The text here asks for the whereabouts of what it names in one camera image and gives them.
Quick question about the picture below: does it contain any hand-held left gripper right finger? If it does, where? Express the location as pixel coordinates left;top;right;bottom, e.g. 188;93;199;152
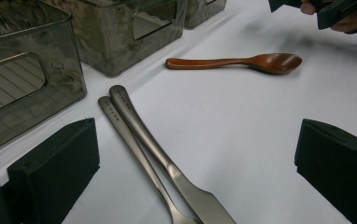
293;119;357;224

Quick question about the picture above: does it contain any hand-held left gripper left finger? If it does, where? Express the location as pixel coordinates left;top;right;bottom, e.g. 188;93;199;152
7;118;101;224

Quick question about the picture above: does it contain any brown wooden spoon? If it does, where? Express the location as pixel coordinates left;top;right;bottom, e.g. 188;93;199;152
164;52;304;76

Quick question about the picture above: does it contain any steel fork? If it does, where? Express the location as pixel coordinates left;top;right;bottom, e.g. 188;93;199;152
97;96;201;224

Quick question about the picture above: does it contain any smoky transparent plastic bin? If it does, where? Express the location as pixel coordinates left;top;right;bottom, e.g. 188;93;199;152
0;0;88;160
42;0;188;77
184;0;228;30

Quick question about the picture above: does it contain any steel table knife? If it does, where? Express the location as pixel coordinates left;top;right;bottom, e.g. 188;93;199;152
108;84;236;224

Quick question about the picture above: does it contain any white table sheet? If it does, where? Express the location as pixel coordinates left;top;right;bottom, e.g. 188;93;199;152
0;0;357;224

